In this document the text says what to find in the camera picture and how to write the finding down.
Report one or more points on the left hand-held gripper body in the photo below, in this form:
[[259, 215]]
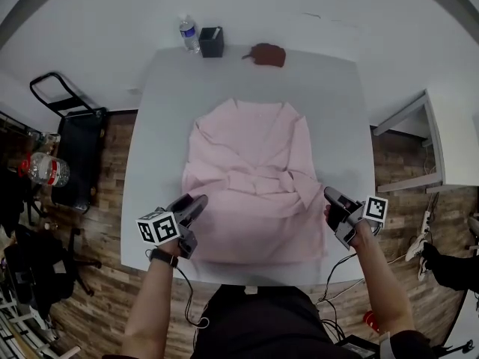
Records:
[[161, 228]]

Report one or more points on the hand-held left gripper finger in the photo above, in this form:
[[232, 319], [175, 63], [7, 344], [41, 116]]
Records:
[[183, 208], [198, 209]]

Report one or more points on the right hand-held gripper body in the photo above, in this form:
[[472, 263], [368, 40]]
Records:
[[359, 219]]

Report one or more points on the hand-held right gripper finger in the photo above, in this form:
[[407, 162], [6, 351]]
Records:
[[346, 200], [331, 196]]

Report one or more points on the pink robe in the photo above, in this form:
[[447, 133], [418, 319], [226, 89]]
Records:
[[254, 185]]

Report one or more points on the person's left forearm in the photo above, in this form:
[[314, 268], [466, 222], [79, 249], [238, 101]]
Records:
[[149, 305]]

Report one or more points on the person's right forearm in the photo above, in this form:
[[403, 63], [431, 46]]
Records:
[[381, 294]]

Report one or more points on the person's right hand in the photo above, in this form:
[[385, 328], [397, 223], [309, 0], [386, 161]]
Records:
[[327, 215]]

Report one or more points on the black wrist watch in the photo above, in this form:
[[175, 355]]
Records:
[[164, 258]]

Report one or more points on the white power strip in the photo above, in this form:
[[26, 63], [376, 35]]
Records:
[[427, 222]]

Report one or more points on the black hand cart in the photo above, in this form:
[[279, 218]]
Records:
[[80, 163]]

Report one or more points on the white side table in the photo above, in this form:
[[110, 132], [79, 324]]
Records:
[[449, 140]]

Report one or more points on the black device box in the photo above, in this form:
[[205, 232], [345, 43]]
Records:
[[355, 346]]

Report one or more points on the large clear water jug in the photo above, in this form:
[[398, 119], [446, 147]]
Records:
[[46, 170]]

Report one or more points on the person's black clothing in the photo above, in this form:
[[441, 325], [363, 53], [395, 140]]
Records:
[[262, 327]]

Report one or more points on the clear empty bottle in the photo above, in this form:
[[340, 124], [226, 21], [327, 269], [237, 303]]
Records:
[[45, 142]]

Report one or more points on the brown leather pouch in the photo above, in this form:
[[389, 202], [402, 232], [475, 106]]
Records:
[[267, 55]]

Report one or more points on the black square holder box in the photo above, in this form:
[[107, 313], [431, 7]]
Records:
[[211, 43]]

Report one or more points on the white metal rack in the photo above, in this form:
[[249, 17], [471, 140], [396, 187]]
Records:
[[22, 331]]

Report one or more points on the small clear water bottle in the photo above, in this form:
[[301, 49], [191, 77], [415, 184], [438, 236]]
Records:
[[189, 34]]

